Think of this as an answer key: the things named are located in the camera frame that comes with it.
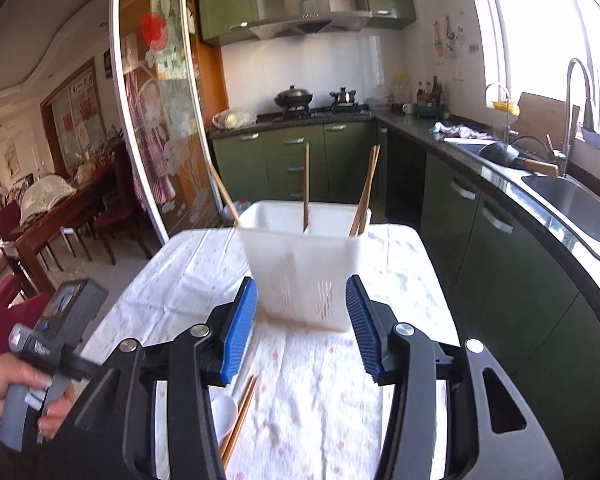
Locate steel kitchen sink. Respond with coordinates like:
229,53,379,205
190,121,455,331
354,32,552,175
519,173,600,264

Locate gas stove top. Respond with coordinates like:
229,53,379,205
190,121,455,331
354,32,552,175
257,104,372,124

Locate floral white tablecloth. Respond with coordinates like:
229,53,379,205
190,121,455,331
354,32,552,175
83,224,458,479

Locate wooden chopstick pair member two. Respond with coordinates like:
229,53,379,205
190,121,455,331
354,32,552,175
221,375,260,469

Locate person's left hand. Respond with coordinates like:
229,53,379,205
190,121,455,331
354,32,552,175
0,353,76,440

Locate dish cloth on counter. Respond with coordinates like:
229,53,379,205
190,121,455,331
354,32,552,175
429,122,495,141

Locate wooden cutting board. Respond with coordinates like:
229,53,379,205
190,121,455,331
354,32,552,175
512,92,567,154

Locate chopstick in holder right two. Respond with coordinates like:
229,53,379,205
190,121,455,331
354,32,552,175
354,144,382,236

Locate black wok on stove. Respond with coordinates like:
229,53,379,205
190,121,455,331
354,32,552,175
274,84,313,108

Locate tall steel faucet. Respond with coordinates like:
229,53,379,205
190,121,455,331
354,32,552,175
557,57,596,177

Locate red dining chair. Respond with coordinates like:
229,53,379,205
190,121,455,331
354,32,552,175
0,292,50,354

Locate steel pot on stove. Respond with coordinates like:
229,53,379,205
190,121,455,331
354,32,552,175
329,87,356,106

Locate wooden chopstick pair member one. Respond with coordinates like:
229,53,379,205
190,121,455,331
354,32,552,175
220,375,259,463

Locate white plastic spoon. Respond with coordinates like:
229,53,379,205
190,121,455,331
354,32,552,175
211,392,237,444

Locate green lower cabinets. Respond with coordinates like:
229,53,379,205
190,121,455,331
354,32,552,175
212,120,377,204

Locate bottles condiment group tray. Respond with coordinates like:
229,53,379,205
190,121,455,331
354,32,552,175
415,76,446,118

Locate steel range hood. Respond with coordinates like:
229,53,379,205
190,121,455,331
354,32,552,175
244,0,373,40

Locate white plastic utensil holder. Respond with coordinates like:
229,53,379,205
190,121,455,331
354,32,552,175
238,200,362,333

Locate glass sliding door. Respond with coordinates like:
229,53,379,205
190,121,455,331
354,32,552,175
109,0,221,243

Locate black pan in sink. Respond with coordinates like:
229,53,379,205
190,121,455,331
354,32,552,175
478,142,559,178

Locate white plastic bag on counter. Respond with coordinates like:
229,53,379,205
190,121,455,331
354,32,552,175
212,108,258,130

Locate chopstick in holder right one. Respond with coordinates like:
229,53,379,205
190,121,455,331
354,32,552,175
348,144,378,238

